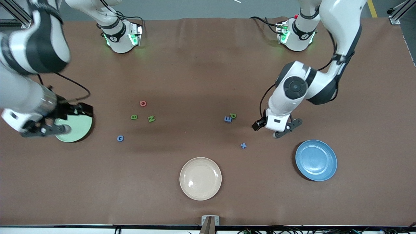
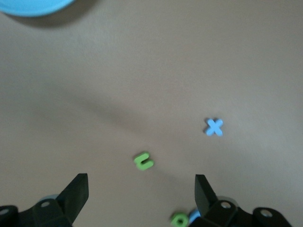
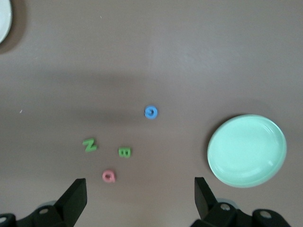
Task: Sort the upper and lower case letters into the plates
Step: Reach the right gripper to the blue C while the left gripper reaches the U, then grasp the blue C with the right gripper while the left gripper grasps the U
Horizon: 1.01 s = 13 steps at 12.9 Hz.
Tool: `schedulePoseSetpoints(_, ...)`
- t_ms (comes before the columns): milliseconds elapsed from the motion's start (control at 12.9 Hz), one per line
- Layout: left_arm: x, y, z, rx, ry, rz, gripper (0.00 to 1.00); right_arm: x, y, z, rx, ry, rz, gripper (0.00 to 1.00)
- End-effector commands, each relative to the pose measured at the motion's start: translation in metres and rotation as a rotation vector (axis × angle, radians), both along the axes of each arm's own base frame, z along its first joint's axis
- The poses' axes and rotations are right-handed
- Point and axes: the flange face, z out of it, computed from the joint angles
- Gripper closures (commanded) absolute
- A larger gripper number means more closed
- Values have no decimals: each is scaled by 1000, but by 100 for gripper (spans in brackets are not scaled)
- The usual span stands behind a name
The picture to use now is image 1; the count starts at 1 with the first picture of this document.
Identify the beige plate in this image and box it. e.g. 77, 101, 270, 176
179, 157, 222, 201

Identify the blue plate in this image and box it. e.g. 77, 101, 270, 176
295, 140, 338, 181

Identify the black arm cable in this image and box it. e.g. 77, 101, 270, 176
37, 73, 91, 103
259, 31, 340, 121

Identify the green plate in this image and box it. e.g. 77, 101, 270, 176
55, 109, 93, 143

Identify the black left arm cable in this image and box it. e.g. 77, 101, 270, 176
259, 31, 340, 121

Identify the black left base cable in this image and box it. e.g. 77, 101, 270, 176
250, 16, 280, 34

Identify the black cable bundle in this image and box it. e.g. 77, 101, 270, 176
237, 225, 416, 234

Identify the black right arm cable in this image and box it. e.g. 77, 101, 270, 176
37, 73, 91, 103

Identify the brown stand post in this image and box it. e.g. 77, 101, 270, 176
199, 217, 216, 234

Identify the black base cable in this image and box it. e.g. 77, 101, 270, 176
115, 10, 145, 25
250, 16, 280, 34

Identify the brown table mat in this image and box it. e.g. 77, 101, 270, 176
0, 17, 416, 227

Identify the black right base cable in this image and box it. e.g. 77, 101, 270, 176
115, 10, 145, 25

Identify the grey metal bracket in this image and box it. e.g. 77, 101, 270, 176
201, 215, 220, 226

